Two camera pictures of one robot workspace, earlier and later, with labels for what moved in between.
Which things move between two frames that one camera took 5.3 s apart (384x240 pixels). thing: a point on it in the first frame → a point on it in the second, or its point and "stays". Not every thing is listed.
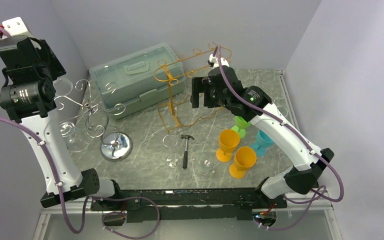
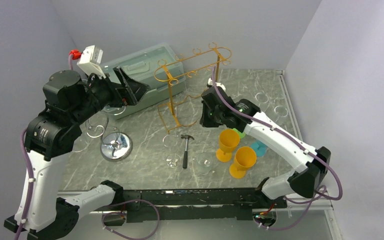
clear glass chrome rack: x=173 y=160 stays
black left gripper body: x=49 y=66 → x=101 y=93
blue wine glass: x=263 y=141 stays
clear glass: x=204 y=161 stays
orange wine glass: x=245 y=158 stays
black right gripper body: x=216 y=99 → x=211 y=118
